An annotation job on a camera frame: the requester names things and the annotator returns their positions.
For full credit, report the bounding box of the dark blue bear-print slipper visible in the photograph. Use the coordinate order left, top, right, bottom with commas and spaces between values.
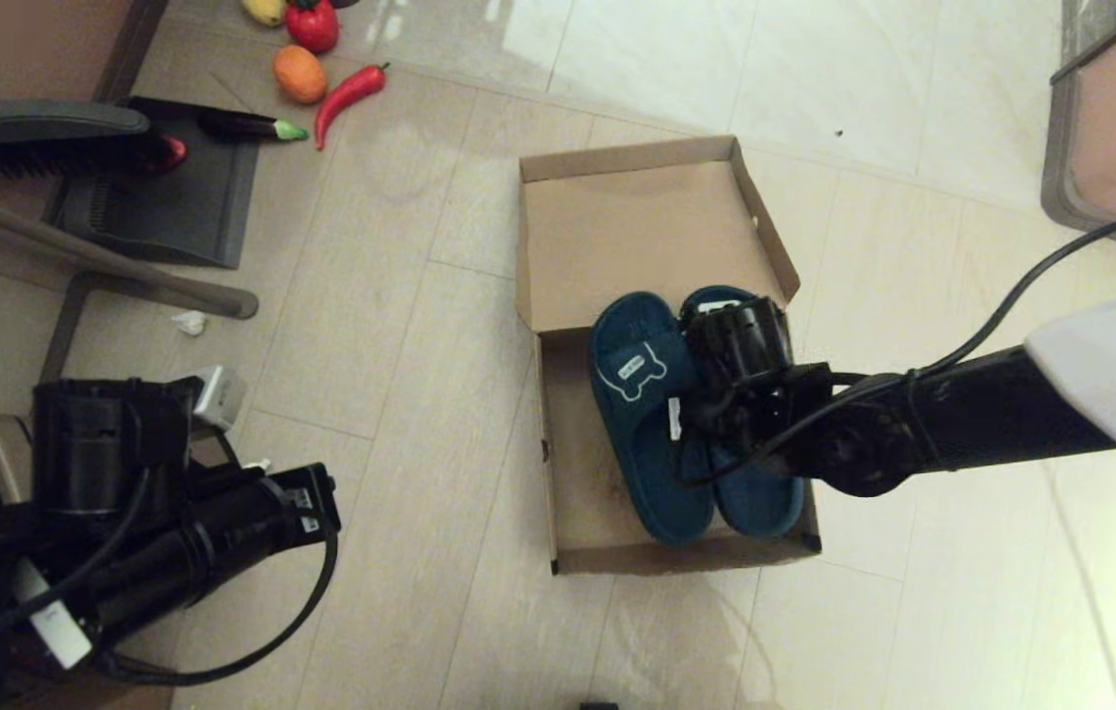
588, 291, 719, 548
681, 284, 807, 538

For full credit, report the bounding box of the brown cardboard shoe box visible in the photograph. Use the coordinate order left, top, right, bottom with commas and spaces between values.
517, 135, 823, 577

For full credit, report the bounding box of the brown plastic trash bin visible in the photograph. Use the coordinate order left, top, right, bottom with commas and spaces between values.
0, 412, 38, 504

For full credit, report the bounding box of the dark grey dustpan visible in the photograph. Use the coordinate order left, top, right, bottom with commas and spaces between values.
50, 96, 261, 270

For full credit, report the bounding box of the dark grey broom brush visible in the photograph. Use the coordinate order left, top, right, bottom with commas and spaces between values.
0, 57, 170, 188

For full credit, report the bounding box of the purple toy eggplant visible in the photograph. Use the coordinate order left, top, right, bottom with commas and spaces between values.
196, 110, 311, 144

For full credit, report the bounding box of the orange toy fruit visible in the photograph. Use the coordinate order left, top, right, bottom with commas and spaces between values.
272, 44, 329, 106

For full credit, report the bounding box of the red toy chili pepper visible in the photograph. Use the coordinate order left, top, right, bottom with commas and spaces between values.
314, 62, 389, 152

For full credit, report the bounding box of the red toy bell pepper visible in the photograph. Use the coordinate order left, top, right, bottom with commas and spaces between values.
284, 0, 340, 55

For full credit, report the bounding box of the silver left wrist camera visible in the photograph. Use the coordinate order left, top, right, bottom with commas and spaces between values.
174, 365, 249, 435

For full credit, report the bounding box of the brown metal chair frame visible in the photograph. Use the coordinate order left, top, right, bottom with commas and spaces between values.
0, 176, 260, 415

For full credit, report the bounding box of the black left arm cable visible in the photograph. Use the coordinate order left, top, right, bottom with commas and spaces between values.
0, 463, 342, 686

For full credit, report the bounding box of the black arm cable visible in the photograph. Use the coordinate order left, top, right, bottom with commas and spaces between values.
676, 195, 1116, 489
0, 463, 342, 686

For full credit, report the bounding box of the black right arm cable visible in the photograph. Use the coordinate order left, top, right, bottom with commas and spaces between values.
676, 195, 1116, 489

